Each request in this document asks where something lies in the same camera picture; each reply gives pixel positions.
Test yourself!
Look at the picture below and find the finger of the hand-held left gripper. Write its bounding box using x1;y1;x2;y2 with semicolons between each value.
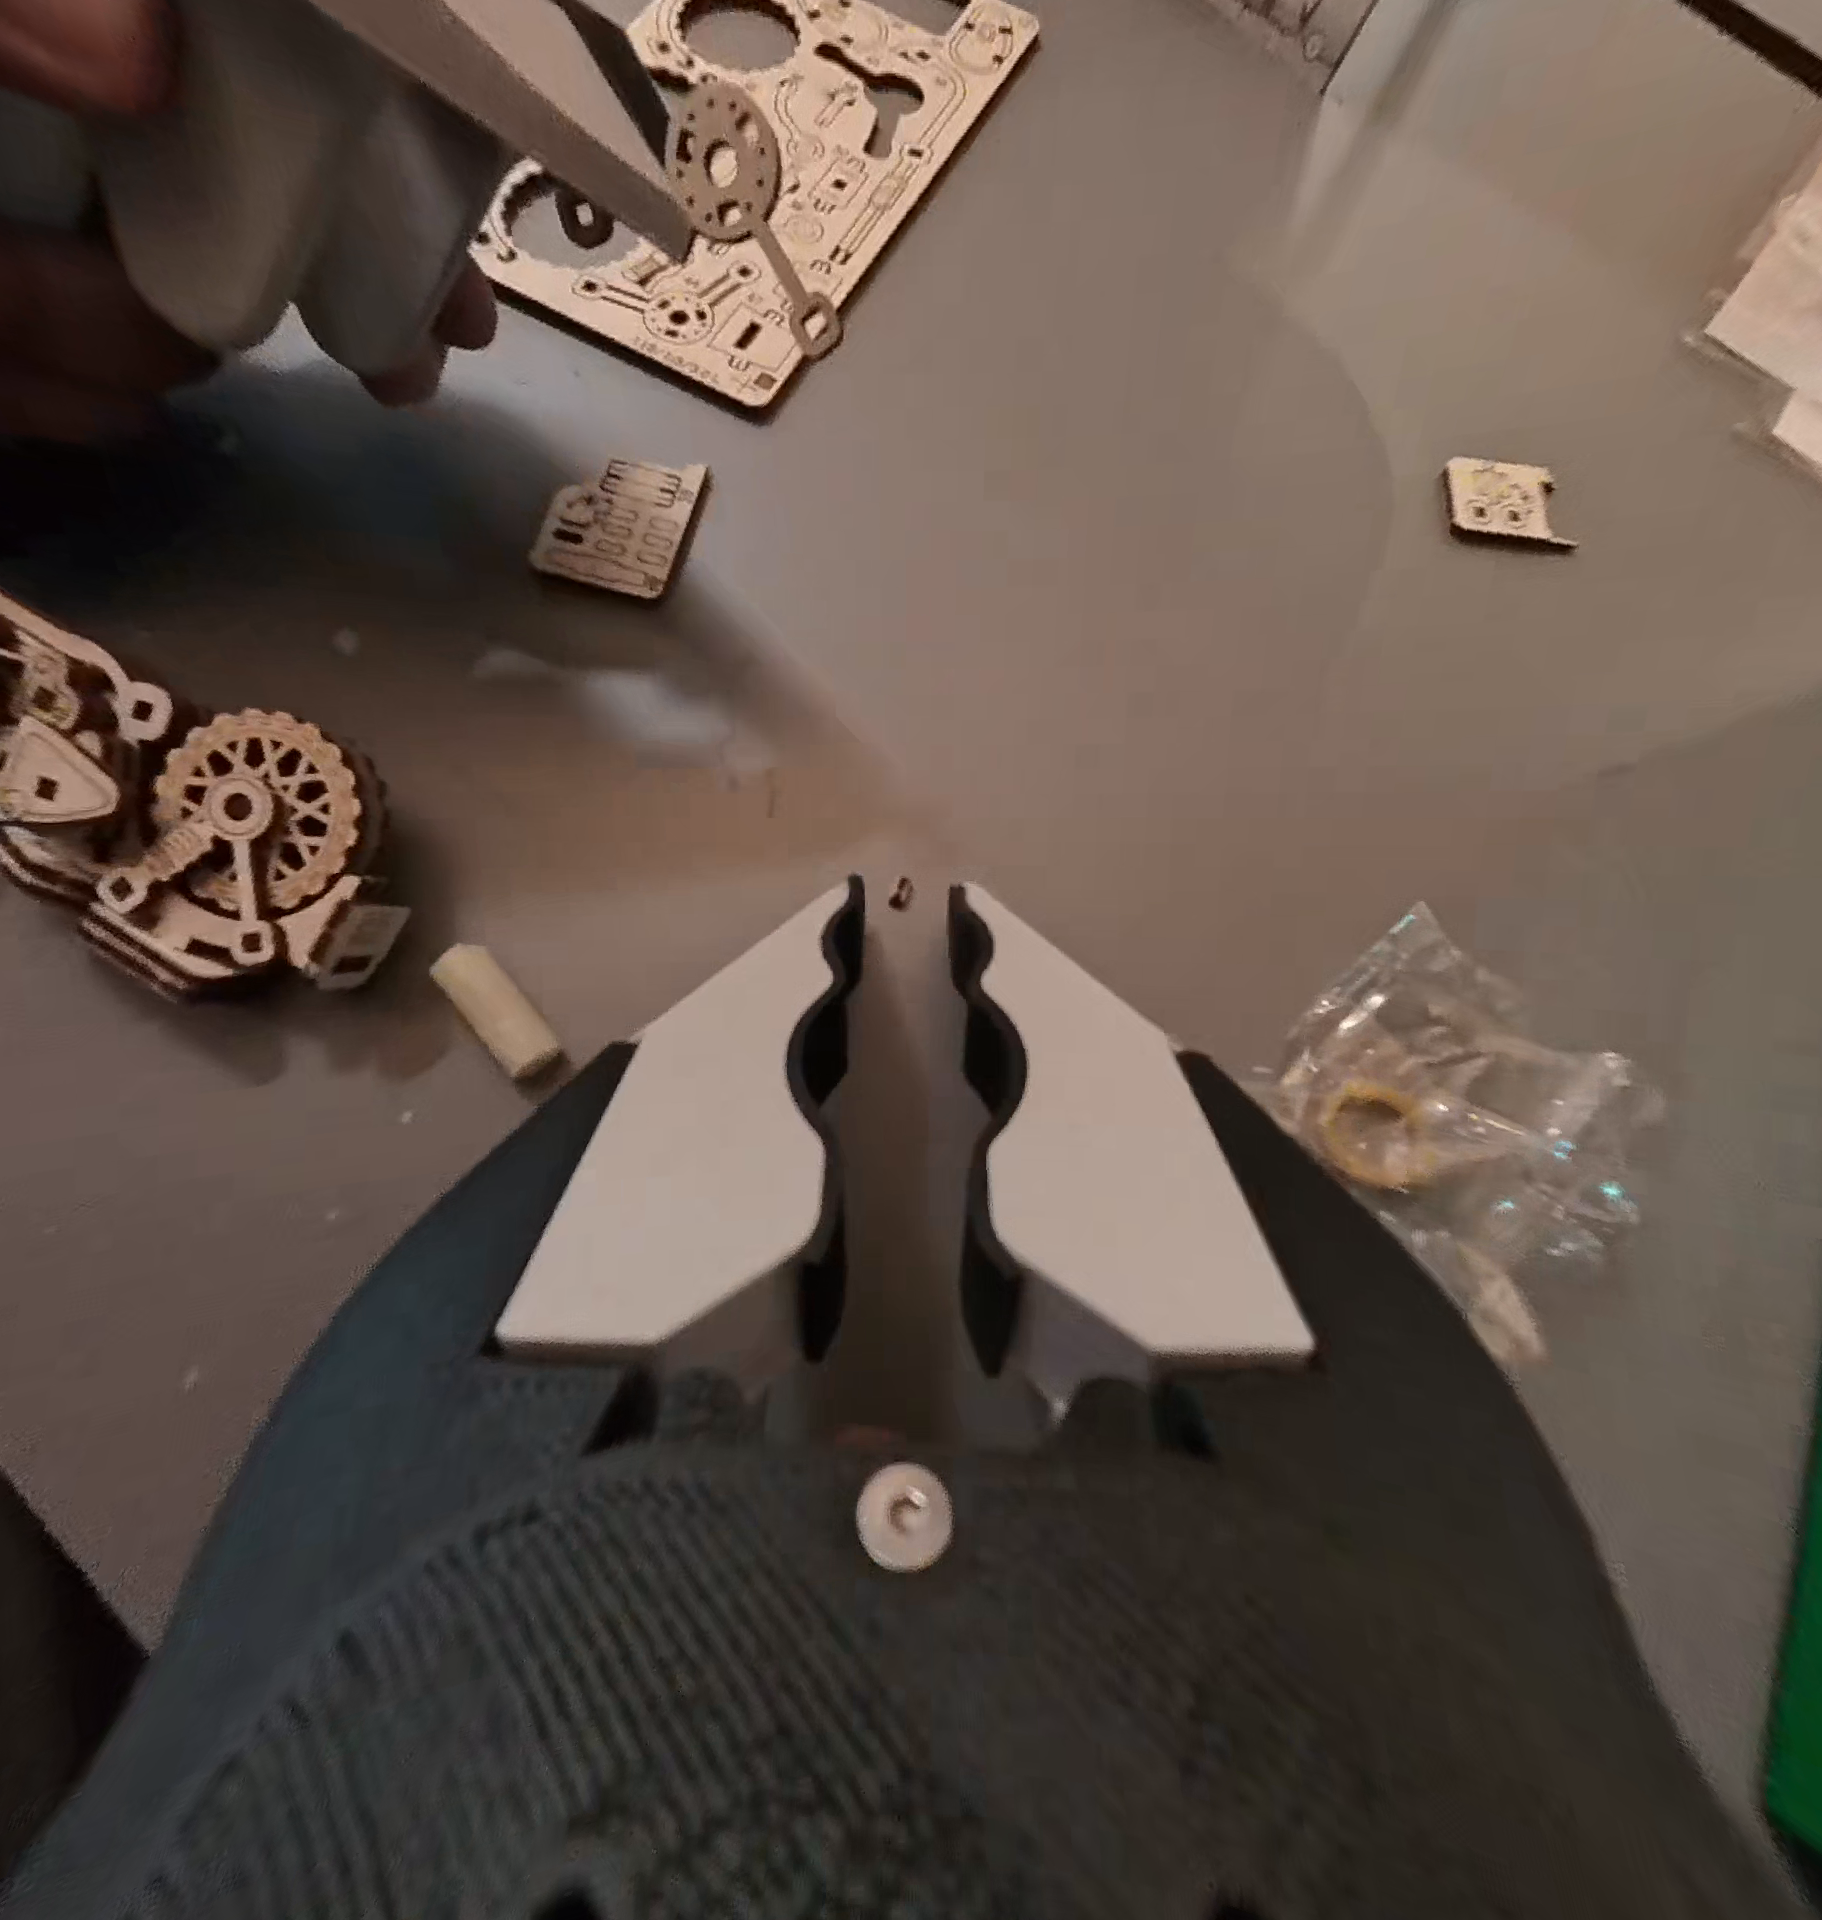
311;0;696;257

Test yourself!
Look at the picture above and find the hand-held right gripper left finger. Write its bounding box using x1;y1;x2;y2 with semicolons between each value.
495;878;868;1373

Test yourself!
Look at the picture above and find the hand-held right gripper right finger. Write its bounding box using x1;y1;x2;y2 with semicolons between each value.
942;883;1318;1418

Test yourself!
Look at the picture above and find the wooden puzzle sheet with gear holes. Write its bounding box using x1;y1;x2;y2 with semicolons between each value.
468;0;1044;414

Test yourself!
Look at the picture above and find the wooden disc link piece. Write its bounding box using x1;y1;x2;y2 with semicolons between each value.
665;82;848;361

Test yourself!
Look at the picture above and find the slotted small wooden plate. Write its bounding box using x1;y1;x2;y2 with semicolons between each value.
530;457;712;607

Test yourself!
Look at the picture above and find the grey desk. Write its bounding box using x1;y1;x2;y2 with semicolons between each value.
0;0;1822;1864

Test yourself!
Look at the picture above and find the person's left hand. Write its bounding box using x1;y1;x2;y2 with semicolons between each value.
0;0;504;446

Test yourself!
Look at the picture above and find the yellow rubber band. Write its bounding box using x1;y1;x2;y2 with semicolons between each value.
1325;1082;1429;1192

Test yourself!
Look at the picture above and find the white wax cylinder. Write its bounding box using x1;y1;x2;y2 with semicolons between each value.
427;944;565;1084

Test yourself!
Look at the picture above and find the clear plastic bag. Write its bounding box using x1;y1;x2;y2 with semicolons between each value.
1248;898;1671;1367

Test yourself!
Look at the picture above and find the assembled wooden gear model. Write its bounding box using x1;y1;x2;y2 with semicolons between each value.
0;576;412;997

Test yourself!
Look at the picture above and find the small square wooden plate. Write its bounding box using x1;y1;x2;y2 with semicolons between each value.
1441;454;1581;552

